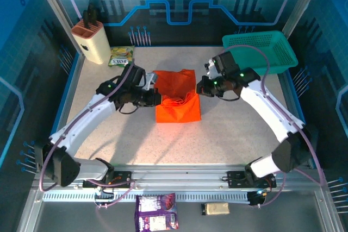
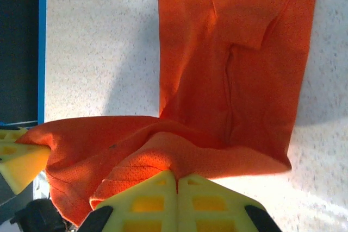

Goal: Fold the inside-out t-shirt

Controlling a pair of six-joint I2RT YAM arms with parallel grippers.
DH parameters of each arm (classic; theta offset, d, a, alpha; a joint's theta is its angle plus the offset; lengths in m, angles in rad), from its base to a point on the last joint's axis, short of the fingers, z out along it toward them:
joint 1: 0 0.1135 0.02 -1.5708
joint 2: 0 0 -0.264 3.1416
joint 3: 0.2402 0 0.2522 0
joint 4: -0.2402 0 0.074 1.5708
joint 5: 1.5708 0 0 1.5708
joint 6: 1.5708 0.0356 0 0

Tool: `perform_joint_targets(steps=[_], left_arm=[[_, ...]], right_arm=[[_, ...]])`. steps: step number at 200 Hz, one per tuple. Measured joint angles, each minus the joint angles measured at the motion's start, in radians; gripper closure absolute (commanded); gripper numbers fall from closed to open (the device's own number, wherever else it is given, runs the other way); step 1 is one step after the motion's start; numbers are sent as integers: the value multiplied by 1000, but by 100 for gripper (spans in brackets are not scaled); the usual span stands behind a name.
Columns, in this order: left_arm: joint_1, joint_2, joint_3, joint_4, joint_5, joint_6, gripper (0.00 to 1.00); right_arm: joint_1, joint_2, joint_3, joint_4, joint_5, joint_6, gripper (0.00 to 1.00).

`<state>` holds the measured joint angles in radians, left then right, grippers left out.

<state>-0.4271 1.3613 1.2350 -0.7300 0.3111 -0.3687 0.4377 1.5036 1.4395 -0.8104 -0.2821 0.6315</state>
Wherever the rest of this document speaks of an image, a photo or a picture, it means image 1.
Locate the orange t-shirt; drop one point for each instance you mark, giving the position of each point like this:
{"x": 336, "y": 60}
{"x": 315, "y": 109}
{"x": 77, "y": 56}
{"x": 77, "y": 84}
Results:
{"x": 176, "y": 109}

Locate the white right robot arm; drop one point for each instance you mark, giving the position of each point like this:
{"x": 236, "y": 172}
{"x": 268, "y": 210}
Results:
{"x": 261, "y": 107}

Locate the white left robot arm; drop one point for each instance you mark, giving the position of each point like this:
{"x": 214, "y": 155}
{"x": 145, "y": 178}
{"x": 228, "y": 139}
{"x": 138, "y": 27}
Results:
{"x": 87, "y": 118}

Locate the green snack packet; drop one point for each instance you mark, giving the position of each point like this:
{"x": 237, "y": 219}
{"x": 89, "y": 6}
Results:
{"x": 121, "y": 55}

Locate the cream knife block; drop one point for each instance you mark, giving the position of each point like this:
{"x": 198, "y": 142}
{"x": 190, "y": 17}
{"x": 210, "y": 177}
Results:
{"x": 93, "y": 44}

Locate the teal plastic basket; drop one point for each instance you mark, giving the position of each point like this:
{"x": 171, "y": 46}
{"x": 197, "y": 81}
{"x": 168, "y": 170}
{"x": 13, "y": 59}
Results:
{"x": 280, "y": 52}

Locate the purple snack packet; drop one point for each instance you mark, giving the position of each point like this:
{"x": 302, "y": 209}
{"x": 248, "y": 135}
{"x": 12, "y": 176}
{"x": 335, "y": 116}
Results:
{"x": 156, "y": 213}

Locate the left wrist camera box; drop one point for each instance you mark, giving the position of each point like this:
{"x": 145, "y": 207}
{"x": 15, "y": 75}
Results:
{"x": 133, "y": 77}

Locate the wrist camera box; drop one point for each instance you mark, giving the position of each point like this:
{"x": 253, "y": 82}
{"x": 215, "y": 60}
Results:
{"x": 133, "y": 77}
{"x": 223, "y": 63}

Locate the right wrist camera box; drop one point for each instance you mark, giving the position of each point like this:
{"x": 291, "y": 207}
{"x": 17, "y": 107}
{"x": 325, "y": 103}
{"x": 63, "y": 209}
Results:
{"x": 223, "y": 63}

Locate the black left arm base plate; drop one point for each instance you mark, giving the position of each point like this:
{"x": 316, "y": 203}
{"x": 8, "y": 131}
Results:
{"x": 122, "y": 175}

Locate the aluminium frame rail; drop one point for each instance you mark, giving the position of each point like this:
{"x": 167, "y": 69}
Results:
{"x": 176, "y": 177}

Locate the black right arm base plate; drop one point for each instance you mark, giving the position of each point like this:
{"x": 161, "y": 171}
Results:
{"x": 235, "y": 179}

